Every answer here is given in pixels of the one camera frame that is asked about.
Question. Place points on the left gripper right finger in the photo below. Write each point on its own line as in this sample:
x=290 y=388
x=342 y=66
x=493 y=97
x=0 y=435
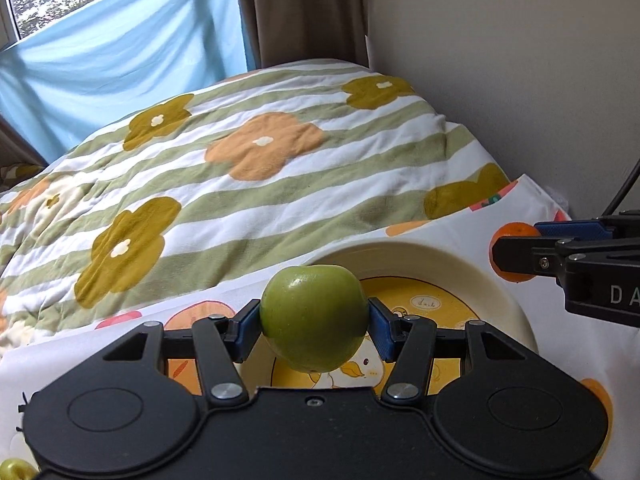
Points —
x=408 y=343

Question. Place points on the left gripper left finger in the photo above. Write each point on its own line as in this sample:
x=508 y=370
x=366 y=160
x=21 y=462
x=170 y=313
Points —
x=220 y=343

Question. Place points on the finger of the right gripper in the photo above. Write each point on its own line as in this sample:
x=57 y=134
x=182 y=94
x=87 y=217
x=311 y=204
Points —
x=542 y=256
x=575 y=229

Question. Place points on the green apple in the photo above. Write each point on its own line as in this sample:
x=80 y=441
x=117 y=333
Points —
x=314 y=317

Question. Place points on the cream fruit bowl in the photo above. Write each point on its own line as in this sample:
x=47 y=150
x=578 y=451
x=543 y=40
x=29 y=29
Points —
x=409 y=278

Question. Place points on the floral striped duvet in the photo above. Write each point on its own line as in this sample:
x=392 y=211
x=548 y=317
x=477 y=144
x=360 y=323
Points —
x=214 y=184

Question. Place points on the small yellow-green apple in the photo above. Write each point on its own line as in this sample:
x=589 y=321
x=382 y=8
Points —
x=17 y=469

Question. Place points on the light blue window cloth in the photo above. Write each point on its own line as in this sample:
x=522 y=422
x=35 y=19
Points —
x=113 y=58

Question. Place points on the brown right curtain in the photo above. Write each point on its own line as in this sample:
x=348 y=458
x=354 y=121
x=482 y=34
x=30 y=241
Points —
x=283 y=31

